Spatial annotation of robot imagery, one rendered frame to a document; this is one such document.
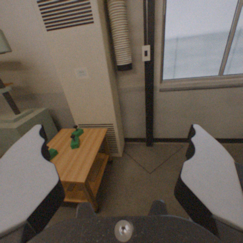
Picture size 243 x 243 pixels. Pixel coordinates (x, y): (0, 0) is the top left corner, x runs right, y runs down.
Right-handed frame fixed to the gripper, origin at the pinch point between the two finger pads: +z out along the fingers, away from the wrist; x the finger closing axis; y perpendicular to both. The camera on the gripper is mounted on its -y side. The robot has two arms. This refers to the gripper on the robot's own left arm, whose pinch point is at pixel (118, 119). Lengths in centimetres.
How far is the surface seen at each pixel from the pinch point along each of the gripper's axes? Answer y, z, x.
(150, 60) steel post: 5, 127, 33
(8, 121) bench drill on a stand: 68, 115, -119
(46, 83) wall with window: 37, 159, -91
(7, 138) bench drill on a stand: 85, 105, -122
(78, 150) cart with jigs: 76, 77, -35
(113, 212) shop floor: 125, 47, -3
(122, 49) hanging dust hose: -4, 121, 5
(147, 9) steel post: -33, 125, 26
